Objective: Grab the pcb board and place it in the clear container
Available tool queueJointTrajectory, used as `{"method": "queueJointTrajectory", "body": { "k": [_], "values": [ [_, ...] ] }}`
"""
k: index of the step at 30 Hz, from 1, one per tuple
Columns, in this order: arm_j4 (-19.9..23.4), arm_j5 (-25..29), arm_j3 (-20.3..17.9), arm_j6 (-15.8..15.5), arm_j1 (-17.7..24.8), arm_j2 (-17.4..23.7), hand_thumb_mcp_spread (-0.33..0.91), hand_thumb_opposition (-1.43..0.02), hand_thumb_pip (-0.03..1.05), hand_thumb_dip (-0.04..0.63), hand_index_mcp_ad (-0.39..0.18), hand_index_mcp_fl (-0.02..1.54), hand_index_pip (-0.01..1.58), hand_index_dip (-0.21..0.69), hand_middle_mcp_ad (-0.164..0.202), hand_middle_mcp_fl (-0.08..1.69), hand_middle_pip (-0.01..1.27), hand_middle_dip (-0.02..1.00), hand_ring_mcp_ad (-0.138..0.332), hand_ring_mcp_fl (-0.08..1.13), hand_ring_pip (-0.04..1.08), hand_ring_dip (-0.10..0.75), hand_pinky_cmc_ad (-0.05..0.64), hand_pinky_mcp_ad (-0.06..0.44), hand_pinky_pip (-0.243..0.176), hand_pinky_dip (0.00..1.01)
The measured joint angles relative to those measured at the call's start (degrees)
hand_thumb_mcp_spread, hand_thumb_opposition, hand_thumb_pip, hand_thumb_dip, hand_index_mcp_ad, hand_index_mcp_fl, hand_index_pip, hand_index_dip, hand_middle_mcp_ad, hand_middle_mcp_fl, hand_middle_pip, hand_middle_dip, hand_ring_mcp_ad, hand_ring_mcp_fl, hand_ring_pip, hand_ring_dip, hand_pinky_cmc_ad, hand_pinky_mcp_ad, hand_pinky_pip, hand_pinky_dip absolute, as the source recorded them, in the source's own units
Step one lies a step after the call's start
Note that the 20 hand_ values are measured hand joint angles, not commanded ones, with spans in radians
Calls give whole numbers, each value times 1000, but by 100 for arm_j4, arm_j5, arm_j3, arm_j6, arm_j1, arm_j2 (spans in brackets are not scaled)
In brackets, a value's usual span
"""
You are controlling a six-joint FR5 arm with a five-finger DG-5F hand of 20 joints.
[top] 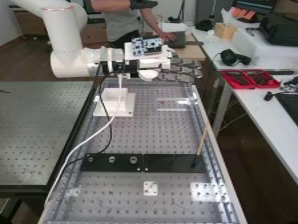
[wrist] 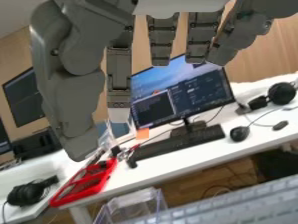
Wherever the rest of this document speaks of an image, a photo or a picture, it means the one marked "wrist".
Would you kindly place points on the black printer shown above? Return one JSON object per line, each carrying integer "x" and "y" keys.
{"x": 35, "y": 143}

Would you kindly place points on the computer monitor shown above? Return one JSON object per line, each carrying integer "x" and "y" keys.
{"x": 24, "y": 96}
{"x": 181, "y": 93}

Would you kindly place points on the clear box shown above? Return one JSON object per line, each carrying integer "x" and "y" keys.
{"x": 133, "y": 203}

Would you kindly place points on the red tray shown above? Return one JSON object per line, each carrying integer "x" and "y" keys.
{"x": 97, "y": 173}
{"x": 67, "y": 195}

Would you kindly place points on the black mouse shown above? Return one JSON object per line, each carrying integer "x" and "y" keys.
{"x": 240, "y": 133}

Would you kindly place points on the white desk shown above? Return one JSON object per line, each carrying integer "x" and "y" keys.
{"x": 200, "y": 160}
{"x": 31, "y": 166}

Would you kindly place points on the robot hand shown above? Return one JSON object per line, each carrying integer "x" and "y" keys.
{"x": 71, "y": 66}

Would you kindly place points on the black headphones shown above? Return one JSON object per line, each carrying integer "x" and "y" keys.
{"x": 27, "y": 193}
{"x": 281, "y": 93}

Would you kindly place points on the thin stick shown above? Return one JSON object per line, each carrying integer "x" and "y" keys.
{"x": 222, "y": 24}

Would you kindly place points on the black keyboard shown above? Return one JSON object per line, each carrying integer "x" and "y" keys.
{"x": 181, "y": 141}

